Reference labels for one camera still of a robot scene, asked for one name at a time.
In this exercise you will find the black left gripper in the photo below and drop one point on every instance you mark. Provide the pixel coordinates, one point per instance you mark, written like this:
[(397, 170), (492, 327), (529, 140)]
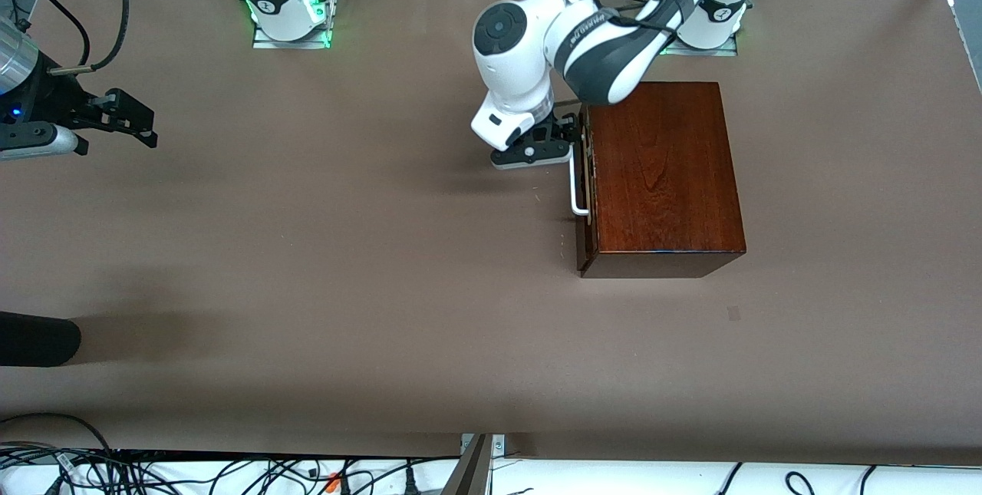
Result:
[(565, 129)]

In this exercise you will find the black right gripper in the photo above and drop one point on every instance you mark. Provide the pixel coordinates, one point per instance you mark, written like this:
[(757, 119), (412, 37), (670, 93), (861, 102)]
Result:
[(55, 101)]

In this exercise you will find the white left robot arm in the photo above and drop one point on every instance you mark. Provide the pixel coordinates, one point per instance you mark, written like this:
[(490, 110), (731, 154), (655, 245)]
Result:
[(522, 57)]

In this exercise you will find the dark brown wooden cabinet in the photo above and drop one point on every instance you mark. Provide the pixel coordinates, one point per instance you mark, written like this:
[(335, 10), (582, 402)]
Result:
[(667, 173)]

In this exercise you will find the black ribbed cylinder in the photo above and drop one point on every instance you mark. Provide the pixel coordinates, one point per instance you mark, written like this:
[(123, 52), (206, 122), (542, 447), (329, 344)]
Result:
[(38, 339)]

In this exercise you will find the aluminium strut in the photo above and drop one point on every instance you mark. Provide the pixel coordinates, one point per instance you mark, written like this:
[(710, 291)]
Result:
[(472, 472)]

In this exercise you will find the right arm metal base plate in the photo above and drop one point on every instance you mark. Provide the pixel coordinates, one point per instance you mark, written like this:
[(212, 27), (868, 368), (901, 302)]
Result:
[(307, 38)]

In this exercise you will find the small metal bracket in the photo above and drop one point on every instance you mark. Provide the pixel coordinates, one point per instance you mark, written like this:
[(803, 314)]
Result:
[(499, 445)]

